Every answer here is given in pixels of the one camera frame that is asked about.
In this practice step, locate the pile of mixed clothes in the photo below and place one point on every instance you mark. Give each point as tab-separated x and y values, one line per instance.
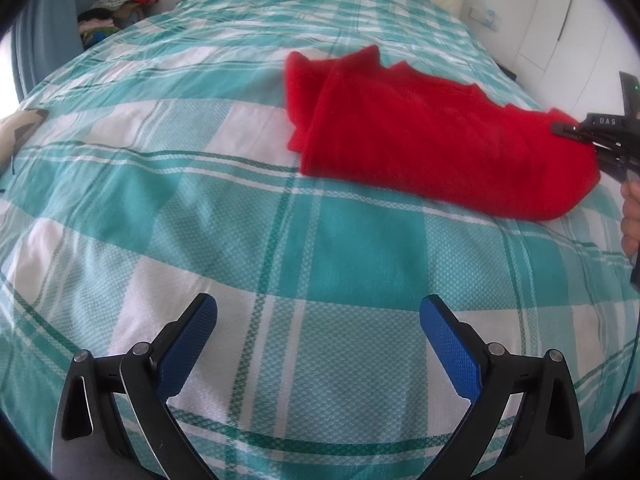
120	5

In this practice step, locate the white wall socket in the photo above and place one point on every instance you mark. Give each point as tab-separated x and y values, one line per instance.
484	16

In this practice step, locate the red rabbit print sweater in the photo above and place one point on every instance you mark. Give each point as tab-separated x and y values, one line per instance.
425	135

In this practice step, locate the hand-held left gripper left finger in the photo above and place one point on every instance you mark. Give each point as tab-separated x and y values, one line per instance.
187	347

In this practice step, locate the person's right hand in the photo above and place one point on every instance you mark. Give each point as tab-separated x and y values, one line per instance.
631	220

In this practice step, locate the blue curtain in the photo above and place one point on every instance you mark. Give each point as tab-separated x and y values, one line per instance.
45	35

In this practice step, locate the teal plaid bed sheet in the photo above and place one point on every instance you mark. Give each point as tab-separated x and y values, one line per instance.
225	210

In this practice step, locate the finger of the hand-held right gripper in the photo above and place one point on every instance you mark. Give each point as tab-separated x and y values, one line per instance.
602	127

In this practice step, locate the white wardrobe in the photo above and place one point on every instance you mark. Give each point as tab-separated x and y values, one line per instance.
590	35

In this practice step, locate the beige patterned cushion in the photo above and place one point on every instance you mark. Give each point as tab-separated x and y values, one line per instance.
22	132

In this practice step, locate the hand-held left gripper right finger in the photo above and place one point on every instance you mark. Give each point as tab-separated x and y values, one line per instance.
450	347

